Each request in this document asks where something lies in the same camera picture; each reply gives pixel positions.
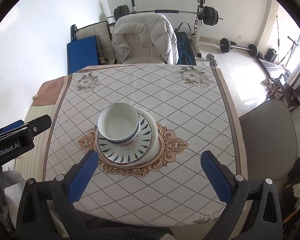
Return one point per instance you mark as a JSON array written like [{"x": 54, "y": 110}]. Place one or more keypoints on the blue folded mat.
[{"x": 82, "y": 53}]

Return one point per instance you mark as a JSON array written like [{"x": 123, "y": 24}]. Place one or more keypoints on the white puffy jacket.
[{"x": 145, "y": 37}]

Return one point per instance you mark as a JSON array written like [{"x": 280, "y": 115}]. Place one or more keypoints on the rack barbell with plates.
[{"x": 209, "y": 16}]

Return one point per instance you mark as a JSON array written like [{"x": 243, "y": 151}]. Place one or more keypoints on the blue patterned bench pad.
[{"x": 186, "y": 55}]

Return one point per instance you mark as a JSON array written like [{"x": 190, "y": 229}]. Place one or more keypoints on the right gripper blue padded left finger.
[{"x": 67, "y": 189}]

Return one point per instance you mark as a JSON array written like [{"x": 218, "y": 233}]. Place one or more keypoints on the cream padded chair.
[{"x": 140, "y": 50}]

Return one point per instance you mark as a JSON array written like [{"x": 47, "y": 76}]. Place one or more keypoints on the blue leaf pattern plate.
[{"x": 125, "y": 154}]

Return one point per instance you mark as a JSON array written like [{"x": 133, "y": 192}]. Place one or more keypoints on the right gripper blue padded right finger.
[{"x": 229, "y": 189}]

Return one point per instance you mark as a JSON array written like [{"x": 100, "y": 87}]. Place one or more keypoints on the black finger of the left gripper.
[{"x": 38, "y": 125}]

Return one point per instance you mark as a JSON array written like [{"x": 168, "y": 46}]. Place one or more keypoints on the white lower plate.
[{"x": 153, "y": 147}]

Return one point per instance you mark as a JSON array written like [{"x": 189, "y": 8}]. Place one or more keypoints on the pink floral white plate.
[{"x": 135, "y": 152}]

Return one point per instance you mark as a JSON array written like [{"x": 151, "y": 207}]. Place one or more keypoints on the polka dot white bowl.
[{"x": 121, "y": 130}]

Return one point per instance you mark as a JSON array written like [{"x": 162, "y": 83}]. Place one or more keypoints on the black rimmed white bowl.
[{"x": 123, "y": 110}]

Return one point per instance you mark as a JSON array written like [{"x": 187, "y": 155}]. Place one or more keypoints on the grey cushioned chair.
[{"x": 270, "y": 141}]

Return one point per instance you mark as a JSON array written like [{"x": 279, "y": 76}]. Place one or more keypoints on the plain white small bowl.
[{"x": 127, "y": 141}]

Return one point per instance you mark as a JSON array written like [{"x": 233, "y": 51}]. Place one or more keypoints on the black floor barbell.
[{"x": 225, "y": 46}]

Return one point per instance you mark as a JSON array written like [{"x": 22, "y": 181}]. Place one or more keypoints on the chrome dumbbell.
[{"x": 211, "y": 59}]

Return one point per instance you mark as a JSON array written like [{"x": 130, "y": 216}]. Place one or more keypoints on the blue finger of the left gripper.
[{"x": 12, "y": 126}]

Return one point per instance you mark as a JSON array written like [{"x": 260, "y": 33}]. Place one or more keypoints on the weight bench rack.
[{"x": 193, "y": 34}]

